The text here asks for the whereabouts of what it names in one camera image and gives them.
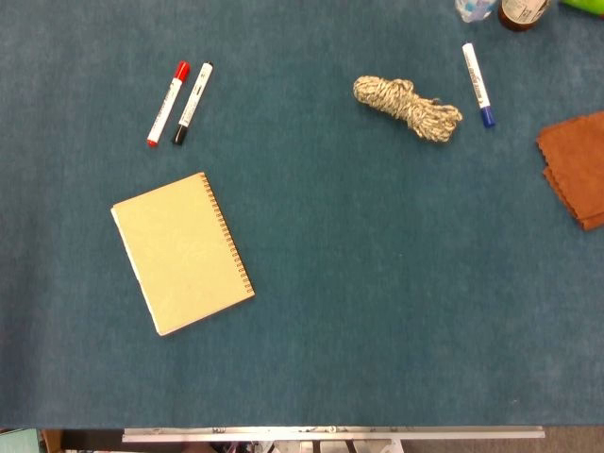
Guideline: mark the red-capped whiteboard marker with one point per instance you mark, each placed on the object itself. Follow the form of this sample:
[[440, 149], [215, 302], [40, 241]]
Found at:
[[167, 105]]

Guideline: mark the aluminium frame rail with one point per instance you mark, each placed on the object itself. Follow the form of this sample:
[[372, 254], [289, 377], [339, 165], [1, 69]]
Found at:
[[330, 433]]

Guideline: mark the clear plastic water bottle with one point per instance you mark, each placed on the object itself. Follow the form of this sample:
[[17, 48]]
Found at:
[[474, 8]]

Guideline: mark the blue felt table mat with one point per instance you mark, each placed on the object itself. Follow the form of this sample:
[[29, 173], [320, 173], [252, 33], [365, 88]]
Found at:
[[330, 264]]

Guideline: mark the brown folded cloth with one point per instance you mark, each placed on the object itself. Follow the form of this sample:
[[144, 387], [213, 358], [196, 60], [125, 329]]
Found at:
[[578, 165]]

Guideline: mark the brown glass bottle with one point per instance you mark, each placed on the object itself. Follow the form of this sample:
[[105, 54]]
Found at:
[[521, 13]]

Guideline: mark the bright green object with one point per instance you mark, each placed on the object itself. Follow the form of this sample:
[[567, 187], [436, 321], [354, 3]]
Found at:
[[585, 5]]

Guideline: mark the blue-capped whiteboard marker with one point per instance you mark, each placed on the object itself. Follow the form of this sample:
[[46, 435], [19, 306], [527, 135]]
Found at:
[[478, 85]]

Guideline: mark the black-capped whiteboard marker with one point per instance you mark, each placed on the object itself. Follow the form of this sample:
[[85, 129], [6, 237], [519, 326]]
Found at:
[[192, 103]]

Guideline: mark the teal box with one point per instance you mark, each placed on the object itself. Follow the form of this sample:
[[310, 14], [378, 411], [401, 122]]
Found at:
[[19, 441]]

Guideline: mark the tan spiral-bound notebook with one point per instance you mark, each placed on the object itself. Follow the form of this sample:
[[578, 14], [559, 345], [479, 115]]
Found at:
[[181, 252]]

